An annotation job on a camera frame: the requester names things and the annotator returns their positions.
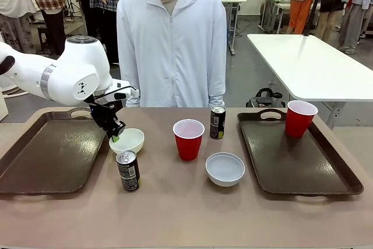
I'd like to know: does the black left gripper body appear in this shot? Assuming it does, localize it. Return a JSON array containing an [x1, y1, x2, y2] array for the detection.
[[88, 99, 122, 139]]

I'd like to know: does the white bowl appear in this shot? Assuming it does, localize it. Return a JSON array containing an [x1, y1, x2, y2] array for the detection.
[[108, 128, 145, 156], [205, 152, 246, 187]]

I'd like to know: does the red plastic cup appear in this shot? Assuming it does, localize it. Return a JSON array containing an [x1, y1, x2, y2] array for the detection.
[[284, 100, 319, 139], [173, 119, 206, 162]]

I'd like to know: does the black drink can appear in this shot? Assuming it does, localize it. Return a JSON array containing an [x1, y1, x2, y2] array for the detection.
[[115, 150, 141, 192], [209, 105, 227, 140]]

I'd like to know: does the person's right forearm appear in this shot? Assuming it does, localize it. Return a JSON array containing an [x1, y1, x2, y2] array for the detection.
[[117, 56, 141, 108]]

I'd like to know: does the person's left forearm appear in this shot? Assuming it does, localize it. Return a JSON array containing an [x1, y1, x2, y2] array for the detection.
[[207, 62, 227, 108]]

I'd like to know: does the brown serving tray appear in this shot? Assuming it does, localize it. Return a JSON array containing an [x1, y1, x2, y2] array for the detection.
[[237, 108, 365, 196], [0, 106, 110, 195]]

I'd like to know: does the person in white hoodie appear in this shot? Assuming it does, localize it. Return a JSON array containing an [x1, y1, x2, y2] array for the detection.
[[116, 0, 227, 108]]

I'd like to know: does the black stool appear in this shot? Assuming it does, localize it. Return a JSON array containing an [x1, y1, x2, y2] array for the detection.
[[37, 26, 55, 55]]

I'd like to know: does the person in white shirt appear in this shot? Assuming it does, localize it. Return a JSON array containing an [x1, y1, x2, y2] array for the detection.
[[0, 0, 36, 55]]

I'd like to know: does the black bag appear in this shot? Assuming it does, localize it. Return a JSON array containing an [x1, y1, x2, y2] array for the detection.
[[245, 87, 287, 108]]

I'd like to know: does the white folding table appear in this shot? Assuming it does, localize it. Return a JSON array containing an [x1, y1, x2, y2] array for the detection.
[[247, 33, 373, 129]]

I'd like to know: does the person in orange trousers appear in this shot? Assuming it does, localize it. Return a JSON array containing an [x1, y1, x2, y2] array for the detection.
[[286, 0, 316, 35]]

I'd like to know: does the black stand pole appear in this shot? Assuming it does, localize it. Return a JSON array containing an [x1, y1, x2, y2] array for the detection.
[[304, 0, 328, 37]]

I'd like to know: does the person in light blue jacket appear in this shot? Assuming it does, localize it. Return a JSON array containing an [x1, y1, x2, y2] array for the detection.
[[339, 0, 373, 55]]

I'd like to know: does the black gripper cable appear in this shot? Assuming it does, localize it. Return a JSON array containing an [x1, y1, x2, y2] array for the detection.
[[92, 85, 131, 100]]

